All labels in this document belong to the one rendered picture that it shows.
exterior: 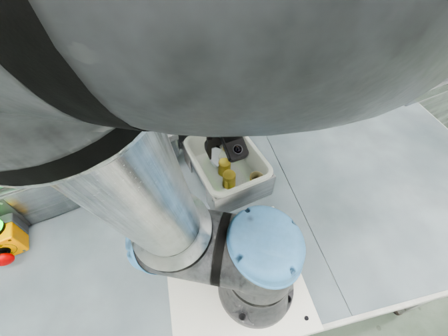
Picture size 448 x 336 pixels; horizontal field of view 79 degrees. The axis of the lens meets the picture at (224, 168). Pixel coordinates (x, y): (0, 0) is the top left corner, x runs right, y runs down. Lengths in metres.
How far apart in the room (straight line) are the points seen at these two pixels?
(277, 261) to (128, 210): 0.24
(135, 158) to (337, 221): 0.64
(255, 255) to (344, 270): 0.35
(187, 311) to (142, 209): 0.41
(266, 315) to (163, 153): 0.41
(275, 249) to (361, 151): 0.61
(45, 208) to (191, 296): 0.41
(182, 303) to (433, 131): 0.94
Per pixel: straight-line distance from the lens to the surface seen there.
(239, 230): 0.40
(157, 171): 0.19
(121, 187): 0.18
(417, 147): 1.05
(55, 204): 0.78
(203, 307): 0.60
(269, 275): 0.38
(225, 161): 0.73
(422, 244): 0.82
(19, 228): 0.79
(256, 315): 0.54
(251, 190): 0.68
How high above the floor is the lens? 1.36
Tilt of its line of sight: 50 degrees down
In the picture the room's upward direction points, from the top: straight up
